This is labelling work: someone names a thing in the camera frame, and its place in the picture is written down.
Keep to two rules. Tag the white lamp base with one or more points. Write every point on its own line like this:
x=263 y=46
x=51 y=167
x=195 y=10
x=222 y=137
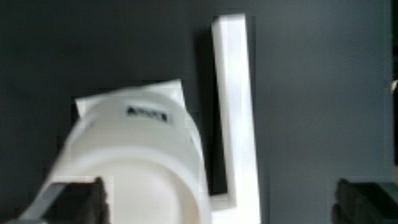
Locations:
x=167 y=88

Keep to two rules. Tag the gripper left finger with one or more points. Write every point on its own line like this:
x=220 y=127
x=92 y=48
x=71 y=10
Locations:
x=69 y=204

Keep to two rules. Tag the white lamp shade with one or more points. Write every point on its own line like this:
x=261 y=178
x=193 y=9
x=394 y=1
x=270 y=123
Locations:
x=133 y=146

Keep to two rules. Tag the white right rail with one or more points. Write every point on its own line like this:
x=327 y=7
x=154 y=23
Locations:
x=236 y=208

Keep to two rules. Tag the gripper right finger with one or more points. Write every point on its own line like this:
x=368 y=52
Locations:
x=366 y=203

